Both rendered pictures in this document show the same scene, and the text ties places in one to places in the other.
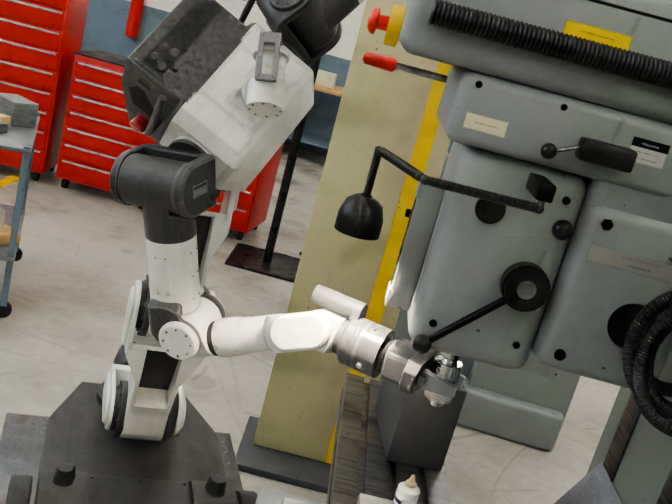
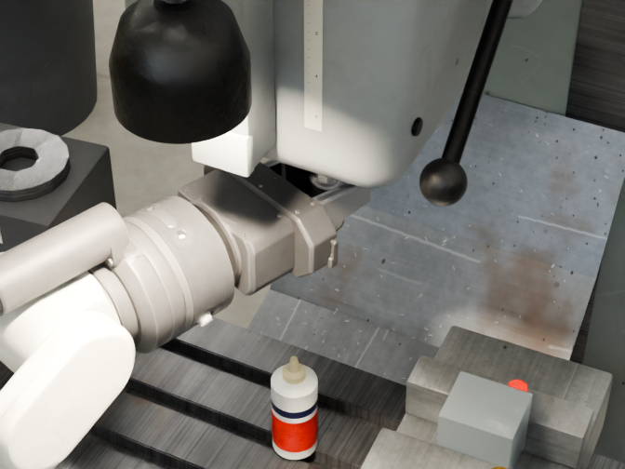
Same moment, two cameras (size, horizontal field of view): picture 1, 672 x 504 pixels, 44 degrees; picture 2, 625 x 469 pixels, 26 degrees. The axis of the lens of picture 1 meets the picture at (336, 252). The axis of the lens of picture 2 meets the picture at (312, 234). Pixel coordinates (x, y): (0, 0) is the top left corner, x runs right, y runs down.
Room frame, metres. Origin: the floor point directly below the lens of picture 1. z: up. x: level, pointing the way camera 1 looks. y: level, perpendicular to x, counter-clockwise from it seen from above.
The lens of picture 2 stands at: (0.92, 0.46, 1.86)
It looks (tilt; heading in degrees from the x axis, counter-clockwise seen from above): 41 degrees down; 297
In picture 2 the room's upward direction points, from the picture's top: straight up
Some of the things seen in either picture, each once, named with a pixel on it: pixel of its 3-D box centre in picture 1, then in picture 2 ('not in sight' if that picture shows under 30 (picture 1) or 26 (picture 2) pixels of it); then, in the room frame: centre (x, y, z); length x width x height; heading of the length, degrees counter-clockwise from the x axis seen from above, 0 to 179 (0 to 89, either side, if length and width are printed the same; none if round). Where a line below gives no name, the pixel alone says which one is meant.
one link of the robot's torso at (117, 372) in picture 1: (143, 401); not in sight; (1.94, 0.38, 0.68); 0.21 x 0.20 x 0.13; 19
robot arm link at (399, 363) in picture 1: (393, 359); (216, 243); (1.31, -0.14, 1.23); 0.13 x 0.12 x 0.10; 159
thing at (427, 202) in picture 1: (414, 244); (228, 7); (1.27, -0.12, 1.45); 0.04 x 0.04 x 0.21; 1
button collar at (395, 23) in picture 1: (394, 25); not in sight; (1.27, 0.00, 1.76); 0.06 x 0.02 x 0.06; 1
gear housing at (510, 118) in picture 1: (554, 125); not in sight; (1.27, -0.27, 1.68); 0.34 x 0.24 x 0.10; 91
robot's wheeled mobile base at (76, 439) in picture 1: (137, 437); not in sight; (1.91, 0.38, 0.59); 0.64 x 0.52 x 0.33; 19
